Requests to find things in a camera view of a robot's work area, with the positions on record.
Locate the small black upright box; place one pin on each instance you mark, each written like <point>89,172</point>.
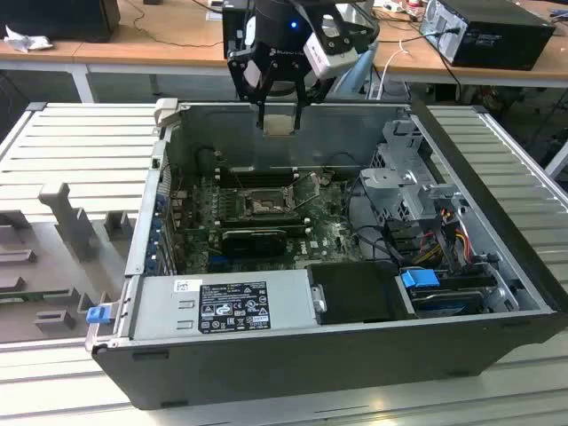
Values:
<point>235,26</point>

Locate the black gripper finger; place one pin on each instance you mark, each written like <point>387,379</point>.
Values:
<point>317,86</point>
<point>239,75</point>

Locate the blue case latch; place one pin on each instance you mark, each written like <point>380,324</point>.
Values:
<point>97,315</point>

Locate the hard disk in blue carrier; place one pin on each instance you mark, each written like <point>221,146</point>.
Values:
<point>419,281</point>

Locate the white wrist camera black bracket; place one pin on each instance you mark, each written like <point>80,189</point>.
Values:
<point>330,57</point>

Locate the crumpled white paper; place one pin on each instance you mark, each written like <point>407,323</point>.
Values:
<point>26,41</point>

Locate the CPU socket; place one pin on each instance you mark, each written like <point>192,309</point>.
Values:
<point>262,205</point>

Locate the black graphics card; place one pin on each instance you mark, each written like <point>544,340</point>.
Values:
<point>253,243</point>

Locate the small CPU plate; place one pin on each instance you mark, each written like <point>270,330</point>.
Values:
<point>278,125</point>

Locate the green motherboard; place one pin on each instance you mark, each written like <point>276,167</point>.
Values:
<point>328,222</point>

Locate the grey parts rack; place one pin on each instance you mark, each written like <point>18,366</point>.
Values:
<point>66,266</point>

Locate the silver metal drive cage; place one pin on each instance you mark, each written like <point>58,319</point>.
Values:
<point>390,177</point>

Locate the wooden desk white frame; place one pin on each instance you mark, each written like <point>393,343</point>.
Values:
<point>177,53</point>
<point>44,55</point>

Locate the black plastic air shroud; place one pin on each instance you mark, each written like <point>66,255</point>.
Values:
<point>355,288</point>

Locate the large black box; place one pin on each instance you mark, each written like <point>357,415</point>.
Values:
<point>57,18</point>

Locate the grey power supply with label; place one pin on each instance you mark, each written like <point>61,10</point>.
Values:
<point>155,310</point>

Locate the green RAM stick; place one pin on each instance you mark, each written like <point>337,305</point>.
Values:
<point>35,294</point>

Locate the black desktop computer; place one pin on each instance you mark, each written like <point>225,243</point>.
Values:
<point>501,42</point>

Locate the black open PC case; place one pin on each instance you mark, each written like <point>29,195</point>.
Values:
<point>288,368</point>

